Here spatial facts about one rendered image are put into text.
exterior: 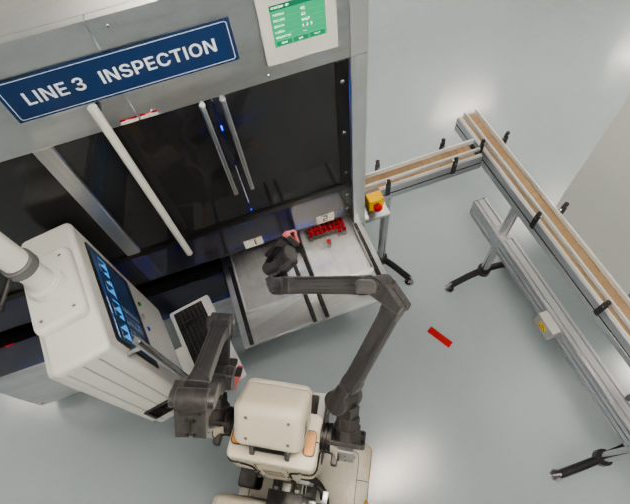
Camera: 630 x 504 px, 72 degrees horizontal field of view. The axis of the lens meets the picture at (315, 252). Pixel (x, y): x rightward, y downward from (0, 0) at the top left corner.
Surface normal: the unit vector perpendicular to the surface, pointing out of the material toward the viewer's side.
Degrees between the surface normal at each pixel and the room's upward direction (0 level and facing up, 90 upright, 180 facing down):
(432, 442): 0
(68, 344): 0
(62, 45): 90
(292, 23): 90
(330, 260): 0
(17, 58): 90
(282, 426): 48
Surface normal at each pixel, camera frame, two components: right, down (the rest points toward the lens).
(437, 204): -0.08, -0.50
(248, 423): -0.18, 0.29
